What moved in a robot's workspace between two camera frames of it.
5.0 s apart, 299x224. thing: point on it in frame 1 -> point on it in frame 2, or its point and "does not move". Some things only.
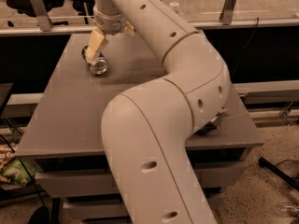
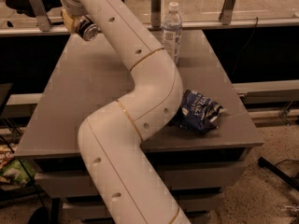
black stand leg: (263, 163) does not move
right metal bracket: (227, 13) does not move
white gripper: (109, 23) -> (69, 4)
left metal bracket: (39, 9) does not move
